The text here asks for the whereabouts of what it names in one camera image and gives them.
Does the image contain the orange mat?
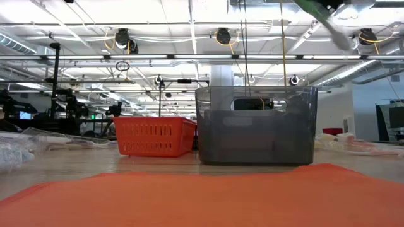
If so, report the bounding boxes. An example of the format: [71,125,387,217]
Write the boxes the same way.
[0,162,404,227]

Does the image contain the smoky grey translucent bin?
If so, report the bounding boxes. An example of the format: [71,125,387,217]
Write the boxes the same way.
[194,85,319,166]

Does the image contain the yellow hanging cable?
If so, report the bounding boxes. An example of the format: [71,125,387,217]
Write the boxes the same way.
[278,0,288,95]

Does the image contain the black vertical stand pole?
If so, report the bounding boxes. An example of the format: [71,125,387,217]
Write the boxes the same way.
[49,42,62,122]

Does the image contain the red cart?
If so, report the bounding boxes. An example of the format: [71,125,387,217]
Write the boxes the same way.
[322,127,344,136]

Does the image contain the black camera rig frame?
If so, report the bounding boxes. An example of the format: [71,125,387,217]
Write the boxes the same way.
[158,78,210,118]

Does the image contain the dark display screen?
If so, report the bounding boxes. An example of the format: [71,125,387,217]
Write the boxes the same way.
[375,100,404,143]

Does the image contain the black background robot workstation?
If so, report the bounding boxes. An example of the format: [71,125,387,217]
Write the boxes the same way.
[0,88,91,137]

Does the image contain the long LED light bar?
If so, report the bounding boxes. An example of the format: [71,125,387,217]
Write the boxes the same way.
[0,54,404,61]

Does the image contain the orange slotted plastic basket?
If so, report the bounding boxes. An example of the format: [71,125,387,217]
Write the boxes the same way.
[112,116,198,158]

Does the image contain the silver ventilation duct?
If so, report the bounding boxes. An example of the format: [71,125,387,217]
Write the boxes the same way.
[0,31,39,55]
[311,47,404,88]

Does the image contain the black hanging cable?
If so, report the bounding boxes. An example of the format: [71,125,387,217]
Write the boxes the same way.
[239,0,252,97]

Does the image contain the large black ceiling cable reel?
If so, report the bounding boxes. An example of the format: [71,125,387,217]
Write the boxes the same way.
[359,27,379,46]
[215,27,232,45]
[114,27,140,55]

